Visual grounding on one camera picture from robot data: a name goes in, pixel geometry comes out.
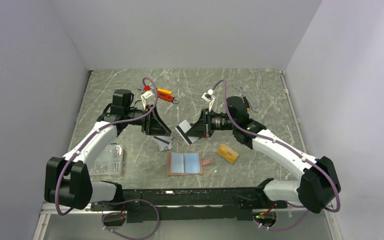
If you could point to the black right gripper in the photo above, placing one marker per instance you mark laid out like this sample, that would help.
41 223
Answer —
203 128

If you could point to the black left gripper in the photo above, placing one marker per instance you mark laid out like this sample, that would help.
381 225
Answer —
153 125

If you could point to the silver magnetic stripe card stack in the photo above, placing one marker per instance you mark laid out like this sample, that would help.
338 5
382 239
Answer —
164 142

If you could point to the brown leather card holder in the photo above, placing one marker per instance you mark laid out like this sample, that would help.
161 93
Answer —
186 164

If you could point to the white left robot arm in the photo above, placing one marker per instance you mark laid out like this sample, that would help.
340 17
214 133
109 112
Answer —
67 179

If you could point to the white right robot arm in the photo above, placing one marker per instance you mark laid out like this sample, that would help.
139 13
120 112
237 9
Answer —
316 187

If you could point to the orange card stack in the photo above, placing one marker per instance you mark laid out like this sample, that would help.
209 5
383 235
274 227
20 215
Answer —
227 153

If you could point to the red orange adjustable wrench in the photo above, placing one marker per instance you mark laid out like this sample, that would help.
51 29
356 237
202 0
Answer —
162 94

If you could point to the clear plastic screw box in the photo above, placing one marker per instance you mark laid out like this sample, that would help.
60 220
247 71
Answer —
109 162

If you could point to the silver open end wrench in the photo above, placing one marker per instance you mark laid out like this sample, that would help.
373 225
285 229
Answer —
253 105

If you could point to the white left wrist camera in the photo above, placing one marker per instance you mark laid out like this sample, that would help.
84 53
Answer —
147 93

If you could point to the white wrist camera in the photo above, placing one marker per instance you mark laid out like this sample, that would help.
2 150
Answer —
147 93
209 98

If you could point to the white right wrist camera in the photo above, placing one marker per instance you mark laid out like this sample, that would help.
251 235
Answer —
209 98

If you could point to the yellow handled screwdriver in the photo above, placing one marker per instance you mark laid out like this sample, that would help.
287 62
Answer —
246 103

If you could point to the aluminium frame rail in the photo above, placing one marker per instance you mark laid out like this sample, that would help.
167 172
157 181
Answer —
50 208

